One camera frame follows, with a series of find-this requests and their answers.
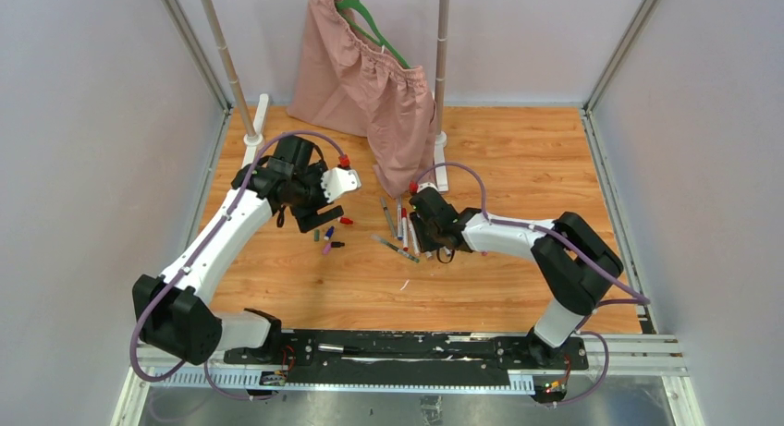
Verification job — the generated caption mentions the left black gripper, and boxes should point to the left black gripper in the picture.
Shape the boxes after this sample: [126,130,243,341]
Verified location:
[289,160,343,232]

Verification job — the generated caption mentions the white marker red cap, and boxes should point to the white marker red cap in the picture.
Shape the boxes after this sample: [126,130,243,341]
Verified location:
[400,208,410,251]

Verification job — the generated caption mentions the white marker beige cap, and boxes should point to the white marker beige cap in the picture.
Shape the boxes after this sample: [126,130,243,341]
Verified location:
[408,217,421,256]

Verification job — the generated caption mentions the grey pen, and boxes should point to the grey pen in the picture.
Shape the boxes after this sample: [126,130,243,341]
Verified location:
[379,197,398,239]

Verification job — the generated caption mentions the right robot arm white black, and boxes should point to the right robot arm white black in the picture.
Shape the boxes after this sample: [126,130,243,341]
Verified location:
[410,184,623,369]

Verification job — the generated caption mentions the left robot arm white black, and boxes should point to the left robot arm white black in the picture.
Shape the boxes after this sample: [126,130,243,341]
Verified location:
[129,130,361,365]

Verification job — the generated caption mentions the grey pen lying apart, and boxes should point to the grey pen lying apart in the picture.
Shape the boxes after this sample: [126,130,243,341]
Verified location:
[370,234,420,263]

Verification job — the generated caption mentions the right white rack foot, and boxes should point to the right white rack foot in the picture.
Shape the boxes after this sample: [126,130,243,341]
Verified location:
[434,131,449,193]

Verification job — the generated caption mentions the white rack foot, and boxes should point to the white rack foot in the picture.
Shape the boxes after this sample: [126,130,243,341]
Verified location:
[242,93,270,166]
[434,131,449,193]

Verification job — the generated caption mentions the left white rack foot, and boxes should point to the left white rack foot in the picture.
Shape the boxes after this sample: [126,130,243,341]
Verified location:
[242,93,270,166]

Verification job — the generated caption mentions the left rack pole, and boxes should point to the left rack pole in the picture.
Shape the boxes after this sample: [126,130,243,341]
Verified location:
[200,0,262,145]

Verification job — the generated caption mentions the rack pole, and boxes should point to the rack pole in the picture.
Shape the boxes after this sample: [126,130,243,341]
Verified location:
[200,0,262,145]
[434,0,450,142]

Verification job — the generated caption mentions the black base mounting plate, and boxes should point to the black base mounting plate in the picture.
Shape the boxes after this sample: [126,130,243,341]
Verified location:
[223,330,589,388]

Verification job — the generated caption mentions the pink cloth shorts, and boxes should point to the pink cloth shorts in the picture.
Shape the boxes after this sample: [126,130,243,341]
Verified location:
[288,0,438,197]

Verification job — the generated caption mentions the green clothes hanger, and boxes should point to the green clothes hanger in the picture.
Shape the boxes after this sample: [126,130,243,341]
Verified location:
[335,0,410,69]

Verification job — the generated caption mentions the right rack pole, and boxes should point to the right rack pole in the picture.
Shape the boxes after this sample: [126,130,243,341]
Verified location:
[434,0,450,142]

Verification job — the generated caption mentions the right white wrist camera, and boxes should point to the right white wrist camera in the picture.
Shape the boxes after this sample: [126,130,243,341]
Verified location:
[409,181,438,196]

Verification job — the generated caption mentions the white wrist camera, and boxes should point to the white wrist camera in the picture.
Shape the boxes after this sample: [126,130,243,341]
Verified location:
[321,167,361,203]
[409,181,438,196]

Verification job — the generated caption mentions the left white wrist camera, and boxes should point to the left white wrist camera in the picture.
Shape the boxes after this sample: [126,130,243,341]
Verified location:
[321,167,361,203]

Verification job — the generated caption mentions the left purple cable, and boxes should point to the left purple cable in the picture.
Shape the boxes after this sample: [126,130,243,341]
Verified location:
[129,130,350,384]

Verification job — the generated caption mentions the purple cable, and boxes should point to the purple cable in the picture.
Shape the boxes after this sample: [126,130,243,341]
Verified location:
[129,130,350,384]
[413,161,652,307]

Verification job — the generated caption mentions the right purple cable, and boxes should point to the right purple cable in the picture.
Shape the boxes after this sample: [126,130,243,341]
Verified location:
[413,161,652,307]

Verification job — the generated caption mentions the aluminium frame rail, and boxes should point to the aluminium frame rail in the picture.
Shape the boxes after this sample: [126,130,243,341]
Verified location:
[137,330,688,400]

